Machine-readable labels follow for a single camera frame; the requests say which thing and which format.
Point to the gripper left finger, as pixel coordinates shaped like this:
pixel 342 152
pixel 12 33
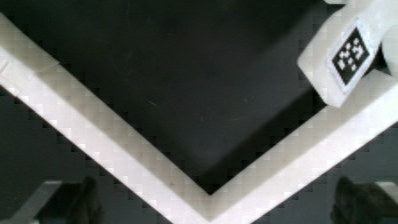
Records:
pixel 63 204

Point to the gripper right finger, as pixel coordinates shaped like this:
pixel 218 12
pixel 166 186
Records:
pixel 365 203

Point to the white table leg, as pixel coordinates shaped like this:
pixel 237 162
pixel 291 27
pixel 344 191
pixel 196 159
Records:
pixel 358 33

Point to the white fence frame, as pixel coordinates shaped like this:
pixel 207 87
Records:
pixel 310 151

